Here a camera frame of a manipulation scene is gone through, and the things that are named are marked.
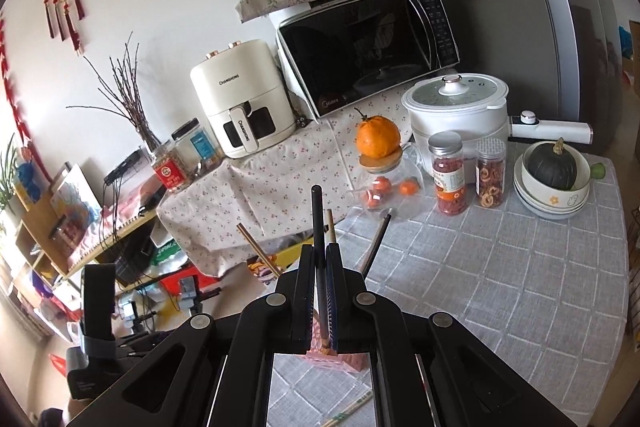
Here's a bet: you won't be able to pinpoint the pink perforated utensil basket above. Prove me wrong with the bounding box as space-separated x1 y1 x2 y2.
300 337 369 374

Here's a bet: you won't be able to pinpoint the glass jar with bamboo lid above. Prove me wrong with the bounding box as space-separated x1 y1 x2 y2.
347 142 426 221

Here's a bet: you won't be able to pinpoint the grey checked tablecloth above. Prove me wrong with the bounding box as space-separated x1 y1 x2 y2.
250 142 630 427

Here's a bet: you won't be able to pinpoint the cream air fryer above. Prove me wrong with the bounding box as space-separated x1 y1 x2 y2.
189 38 297 160

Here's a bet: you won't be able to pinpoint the red label jar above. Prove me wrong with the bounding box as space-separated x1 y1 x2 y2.
150 141 189 193

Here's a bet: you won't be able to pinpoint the colourful picture board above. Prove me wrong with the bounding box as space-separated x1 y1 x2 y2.
50 164 104 254

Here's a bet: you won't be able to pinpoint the small floral cabinet cloth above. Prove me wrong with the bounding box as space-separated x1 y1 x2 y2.
156 107 427 279

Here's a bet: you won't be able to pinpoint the large orange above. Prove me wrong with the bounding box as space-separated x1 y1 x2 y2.
356 108 403 160

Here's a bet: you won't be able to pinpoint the black microwave oven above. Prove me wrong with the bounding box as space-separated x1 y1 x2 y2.
276 0 461 120

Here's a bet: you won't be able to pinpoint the bare dry branches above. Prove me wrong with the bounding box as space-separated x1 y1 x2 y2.
66 32 162 148

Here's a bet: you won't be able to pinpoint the red dried fruit jar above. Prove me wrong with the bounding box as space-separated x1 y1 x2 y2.
427 131 472 218

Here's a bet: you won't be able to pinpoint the white flower print bowl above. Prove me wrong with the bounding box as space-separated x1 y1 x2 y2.
520 152 593 214

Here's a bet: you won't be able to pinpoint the black device with cables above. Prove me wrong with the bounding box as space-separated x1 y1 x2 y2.
103 150 147 186

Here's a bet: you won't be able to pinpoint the black chopstick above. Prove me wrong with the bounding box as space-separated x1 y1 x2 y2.
311 186 334 352
360 213 393 281

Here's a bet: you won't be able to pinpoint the red box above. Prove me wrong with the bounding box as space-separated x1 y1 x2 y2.
160 272 202 299

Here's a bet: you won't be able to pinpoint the green houseplant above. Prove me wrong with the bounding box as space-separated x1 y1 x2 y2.
0 134 19 219

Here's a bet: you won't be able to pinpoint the dried slices jar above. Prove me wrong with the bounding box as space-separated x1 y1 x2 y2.
475 138 508 210

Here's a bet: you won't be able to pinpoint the wooden shelf unit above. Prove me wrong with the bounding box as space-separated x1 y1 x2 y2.
12 187 162 308

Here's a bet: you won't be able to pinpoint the red bag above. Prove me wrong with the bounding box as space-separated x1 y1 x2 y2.
47 354 69 379

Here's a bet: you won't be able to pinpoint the blue label clear jar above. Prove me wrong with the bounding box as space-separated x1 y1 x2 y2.
171 118 225 178

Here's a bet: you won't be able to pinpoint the printed bamboo chopstick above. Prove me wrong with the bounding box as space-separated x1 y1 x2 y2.
324 399 374 427
320 393 374 426

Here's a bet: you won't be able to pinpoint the grey refrigerator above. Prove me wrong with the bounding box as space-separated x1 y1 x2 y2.
505 0 640 148

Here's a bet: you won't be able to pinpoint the dark green pumpkin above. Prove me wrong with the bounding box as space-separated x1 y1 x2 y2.
528 138 581 192

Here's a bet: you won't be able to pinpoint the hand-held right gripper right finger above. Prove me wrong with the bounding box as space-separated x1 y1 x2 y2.
325 243 576 427

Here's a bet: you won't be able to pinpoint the yellow cartoon box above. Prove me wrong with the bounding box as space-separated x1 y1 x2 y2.
247 247 307 281

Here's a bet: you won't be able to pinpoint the white electric cooking pot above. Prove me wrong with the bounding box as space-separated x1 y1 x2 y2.
401 73 595 146

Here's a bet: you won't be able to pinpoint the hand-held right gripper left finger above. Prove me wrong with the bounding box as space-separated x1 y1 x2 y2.
65 244 318 427

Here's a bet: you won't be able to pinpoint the green and white bag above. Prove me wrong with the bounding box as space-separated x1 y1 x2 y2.
150 239 184 269

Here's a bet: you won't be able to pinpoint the pale handled bowl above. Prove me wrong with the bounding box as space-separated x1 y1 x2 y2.
513 162 609 222

